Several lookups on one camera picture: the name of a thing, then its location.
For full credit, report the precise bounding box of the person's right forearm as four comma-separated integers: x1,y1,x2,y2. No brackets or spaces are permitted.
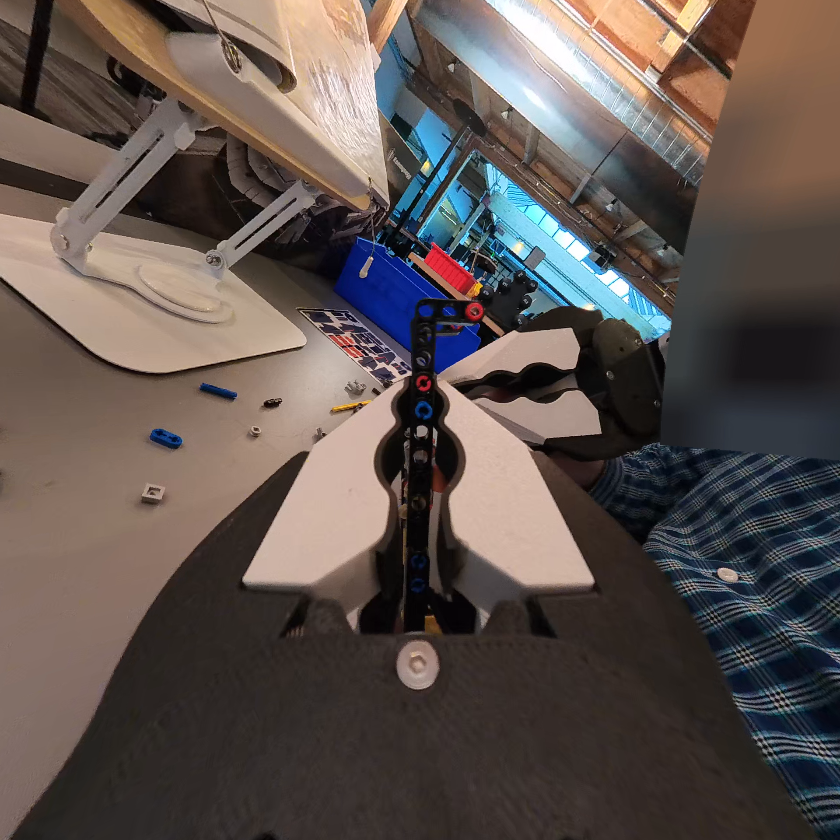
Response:
586,443,723,546

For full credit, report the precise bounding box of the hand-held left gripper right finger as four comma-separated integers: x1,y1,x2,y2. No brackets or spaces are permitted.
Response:
436,379,597,632

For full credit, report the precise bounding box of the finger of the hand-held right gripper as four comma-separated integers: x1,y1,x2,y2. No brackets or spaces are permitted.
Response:
459,386,603,448
438,327,584,389

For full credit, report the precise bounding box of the person's plaid shirt torso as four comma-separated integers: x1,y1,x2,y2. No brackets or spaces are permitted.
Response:
643,453,840,840

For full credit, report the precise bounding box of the blue red printed sheet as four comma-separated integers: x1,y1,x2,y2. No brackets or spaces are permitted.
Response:
295,306,413,389

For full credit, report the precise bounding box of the grey metal air duct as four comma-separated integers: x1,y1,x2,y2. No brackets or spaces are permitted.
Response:
410,7,698,232

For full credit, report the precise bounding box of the blue storage bin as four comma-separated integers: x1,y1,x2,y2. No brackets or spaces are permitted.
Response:
333,236,484,376

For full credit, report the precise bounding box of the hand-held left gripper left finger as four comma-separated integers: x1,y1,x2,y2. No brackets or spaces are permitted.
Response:
241,382,404,632

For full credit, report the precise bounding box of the black lego chassis assembly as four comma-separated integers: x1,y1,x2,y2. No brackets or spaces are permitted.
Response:
394,367,454,636

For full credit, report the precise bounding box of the black lego liftarm axle tube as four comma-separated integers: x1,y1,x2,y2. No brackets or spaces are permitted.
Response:
412,298,488,395

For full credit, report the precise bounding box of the silver spiral air duct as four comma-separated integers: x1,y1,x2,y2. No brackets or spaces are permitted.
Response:
486,0,715,178

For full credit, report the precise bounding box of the black dumbbell rack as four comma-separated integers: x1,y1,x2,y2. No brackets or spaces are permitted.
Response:
480,268,540,337

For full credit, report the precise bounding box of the red storage bin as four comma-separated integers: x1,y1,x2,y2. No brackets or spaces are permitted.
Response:
422,241,481,291

